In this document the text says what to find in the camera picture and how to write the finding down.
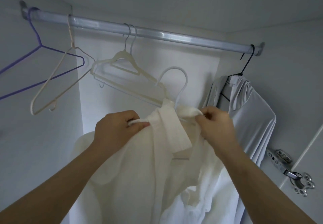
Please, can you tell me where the black hanger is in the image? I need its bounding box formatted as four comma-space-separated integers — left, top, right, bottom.
217, 44, 256, 104

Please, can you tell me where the person's right hand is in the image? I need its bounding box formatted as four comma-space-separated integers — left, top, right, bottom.
194, 106, 241, 160

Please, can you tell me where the light grey shirt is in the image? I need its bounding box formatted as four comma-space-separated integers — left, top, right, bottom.
201, 74, 278, 224

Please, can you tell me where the person's right forearm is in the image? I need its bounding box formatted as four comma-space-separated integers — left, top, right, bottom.
219, 143, 316, 224

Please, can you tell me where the white wardrobe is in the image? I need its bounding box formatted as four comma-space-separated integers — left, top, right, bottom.
0, 0, 323, 224

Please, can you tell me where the metal closet rod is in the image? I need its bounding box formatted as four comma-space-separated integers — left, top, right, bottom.
20, 0, 266, 57

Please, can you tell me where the white hanger of cream shirt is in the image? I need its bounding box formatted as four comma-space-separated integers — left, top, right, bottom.
157, 66, 191, 160

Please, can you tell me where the person's left hand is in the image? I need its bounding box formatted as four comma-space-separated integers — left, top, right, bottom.
92, 110, 151, 155

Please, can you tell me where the person's left forearm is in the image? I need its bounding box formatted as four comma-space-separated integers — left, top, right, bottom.
0, 142, 114, 224

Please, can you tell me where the cream white shirt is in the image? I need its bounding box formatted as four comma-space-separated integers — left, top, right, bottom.
66, 104, 249, 224

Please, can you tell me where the cream hanger with metal hook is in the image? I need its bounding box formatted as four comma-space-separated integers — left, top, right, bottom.
89, 23, 167, 106

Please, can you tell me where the metal door hinge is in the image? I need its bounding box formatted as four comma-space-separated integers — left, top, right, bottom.
265, 148, 317, 198

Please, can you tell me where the purple wire hanger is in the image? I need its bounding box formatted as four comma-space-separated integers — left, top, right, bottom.
0, 7, 86, 101

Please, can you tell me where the beige wire hanger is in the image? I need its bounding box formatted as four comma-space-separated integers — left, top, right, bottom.
30, 14, 96, 116

